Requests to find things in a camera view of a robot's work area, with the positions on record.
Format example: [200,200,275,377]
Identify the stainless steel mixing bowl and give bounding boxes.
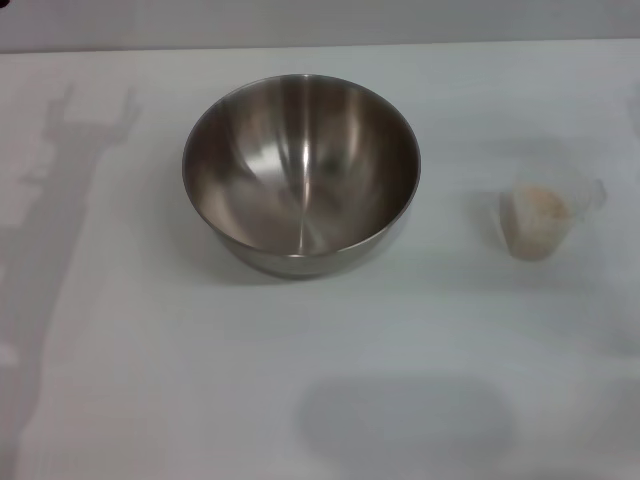
[181,73,422,280]

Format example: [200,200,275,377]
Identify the clear plastic measuring cup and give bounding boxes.
[499,176,609,262]

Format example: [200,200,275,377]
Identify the white rice grains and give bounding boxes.
[506,182,571,259]

